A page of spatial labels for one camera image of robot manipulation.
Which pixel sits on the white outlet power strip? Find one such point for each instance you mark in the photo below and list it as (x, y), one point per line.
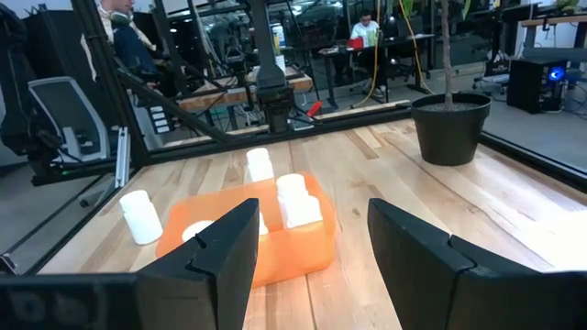
(159, 120)

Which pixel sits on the wooden workbench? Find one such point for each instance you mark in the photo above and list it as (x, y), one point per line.
(229, 94)

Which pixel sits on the orange translucent plastic basket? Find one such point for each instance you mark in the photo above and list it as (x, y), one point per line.
(293, 252)

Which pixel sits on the small green leafy tree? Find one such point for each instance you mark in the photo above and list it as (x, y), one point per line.
(446, 55)

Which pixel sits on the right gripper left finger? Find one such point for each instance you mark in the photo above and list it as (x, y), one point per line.
(220, 261)

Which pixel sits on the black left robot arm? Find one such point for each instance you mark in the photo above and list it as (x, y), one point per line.
(263, 41)

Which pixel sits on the silver aluminium bracket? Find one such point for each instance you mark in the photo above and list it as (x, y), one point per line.
(123, 158)

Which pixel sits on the black computer with blue light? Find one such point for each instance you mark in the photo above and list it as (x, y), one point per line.
(532, 87)

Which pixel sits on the grey office chair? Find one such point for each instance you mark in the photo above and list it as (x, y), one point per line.
(69, 114)

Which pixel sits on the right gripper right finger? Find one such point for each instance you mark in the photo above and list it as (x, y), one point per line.
(426, 270)

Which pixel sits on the red box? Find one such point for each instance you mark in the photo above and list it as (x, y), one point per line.
(355, 43)

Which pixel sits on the black plant pot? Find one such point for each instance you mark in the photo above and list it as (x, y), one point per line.
(449, 133)

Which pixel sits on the person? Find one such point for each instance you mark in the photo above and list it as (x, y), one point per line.
(130, 50)
(364, 29)

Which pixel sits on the black aluminium rig frame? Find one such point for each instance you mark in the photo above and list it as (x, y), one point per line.
(321, 127)

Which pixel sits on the red tool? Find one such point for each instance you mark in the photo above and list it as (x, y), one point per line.
(314, 108)

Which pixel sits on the white canister with yellow label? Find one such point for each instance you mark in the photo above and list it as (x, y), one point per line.
(278, 39)

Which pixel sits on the black office desk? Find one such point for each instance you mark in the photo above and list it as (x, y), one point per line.
(331, 78)

